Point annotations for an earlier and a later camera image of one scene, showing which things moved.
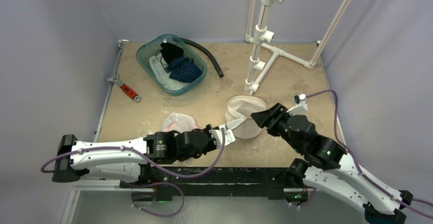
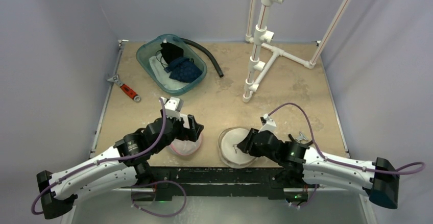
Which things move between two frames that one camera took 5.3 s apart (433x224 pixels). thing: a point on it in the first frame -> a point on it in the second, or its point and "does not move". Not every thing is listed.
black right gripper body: x=275 y=115 -> x=252 y=141
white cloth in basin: x=158 y=65 does not move
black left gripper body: x=211 y=146 -> x=180 y=132
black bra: x=170 y=52 does not move
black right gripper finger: x=264 y=118 -> x=247 y=145
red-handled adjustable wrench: x=128 y=92 does not move
